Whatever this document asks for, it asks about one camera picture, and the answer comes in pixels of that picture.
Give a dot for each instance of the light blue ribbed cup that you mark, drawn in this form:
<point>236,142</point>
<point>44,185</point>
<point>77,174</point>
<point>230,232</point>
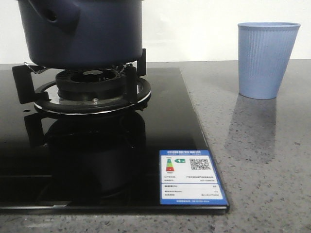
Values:
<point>264,52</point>

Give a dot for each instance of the black pot support grate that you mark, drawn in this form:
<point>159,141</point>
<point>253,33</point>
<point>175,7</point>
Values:
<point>46,98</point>

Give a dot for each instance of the dark blue cooking pot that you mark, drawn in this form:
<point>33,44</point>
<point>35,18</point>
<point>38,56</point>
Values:
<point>69,34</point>

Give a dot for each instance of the blue energy label sticker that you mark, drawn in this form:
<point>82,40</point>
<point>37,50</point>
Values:
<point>189,177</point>

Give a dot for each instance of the black round gas burner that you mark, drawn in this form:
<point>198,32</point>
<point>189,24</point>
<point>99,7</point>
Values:
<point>91,84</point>

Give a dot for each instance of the black glass gas stove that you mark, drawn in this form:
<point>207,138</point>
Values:
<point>95,164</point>

